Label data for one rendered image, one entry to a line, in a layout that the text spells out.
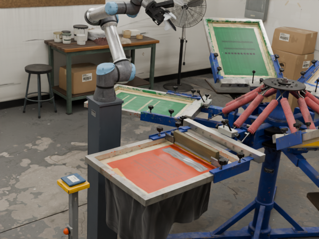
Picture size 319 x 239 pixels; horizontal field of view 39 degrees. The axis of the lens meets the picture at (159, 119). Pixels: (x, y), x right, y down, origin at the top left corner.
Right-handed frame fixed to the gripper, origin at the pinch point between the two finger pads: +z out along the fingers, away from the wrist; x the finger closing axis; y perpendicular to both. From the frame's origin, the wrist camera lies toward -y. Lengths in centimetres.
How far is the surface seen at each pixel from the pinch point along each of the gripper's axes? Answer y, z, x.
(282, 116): -28, 79, -72
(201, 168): 47, 68, -23
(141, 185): 79, 52, -3
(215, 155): 36, 68, -21
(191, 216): 70, 83, -29
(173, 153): 50, 48, -38
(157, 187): 74, 59, -3
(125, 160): 75, 32, -26
